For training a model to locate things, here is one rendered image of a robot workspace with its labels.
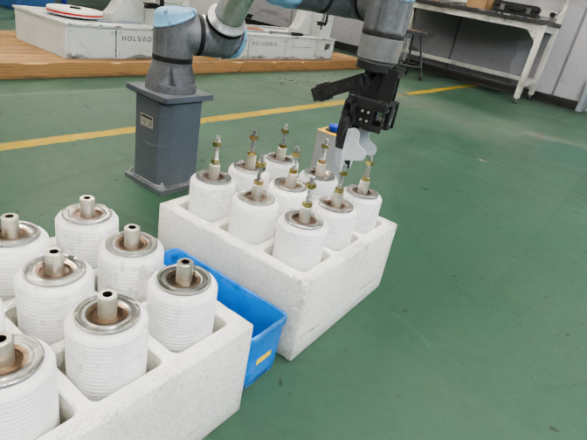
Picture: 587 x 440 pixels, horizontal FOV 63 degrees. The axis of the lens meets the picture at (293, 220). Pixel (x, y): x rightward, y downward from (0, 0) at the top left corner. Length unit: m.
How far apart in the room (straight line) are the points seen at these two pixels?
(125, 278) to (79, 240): 0.12
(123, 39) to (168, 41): 1.69
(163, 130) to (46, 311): 0.88
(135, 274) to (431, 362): 0.63
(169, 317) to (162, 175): 0.90
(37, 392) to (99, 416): 0.08
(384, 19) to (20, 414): 0.74
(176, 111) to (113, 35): 1.68
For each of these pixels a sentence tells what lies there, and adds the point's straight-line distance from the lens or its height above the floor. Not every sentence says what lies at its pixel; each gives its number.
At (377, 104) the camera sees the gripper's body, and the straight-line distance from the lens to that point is 0.88.
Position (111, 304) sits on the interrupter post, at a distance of 0.60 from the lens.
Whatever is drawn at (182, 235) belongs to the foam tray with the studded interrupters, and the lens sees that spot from 1.02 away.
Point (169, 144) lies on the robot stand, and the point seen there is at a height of 0.16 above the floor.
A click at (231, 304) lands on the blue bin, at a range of 0.94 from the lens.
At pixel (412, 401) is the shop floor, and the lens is 0.96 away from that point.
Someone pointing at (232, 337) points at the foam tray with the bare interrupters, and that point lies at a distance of 0.70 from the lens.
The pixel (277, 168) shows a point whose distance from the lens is 1.15.
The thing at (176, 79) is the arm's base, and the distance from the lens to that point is 1.46.
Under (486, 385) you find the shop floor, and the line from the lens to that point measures 1.07.
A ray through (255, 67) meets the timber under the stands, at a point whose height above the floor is 0.04.
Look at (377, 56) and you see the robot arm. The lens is 0.87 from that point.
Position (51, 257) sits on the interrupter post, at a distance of 0.68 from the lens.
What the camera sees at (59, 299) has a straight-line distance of 0.67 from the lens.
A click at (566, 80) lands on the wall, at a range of 5.88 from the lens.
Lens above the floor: 0.64
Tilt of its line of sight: 26 degrees down
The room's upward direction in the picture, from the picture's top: 11 degrees clockwise
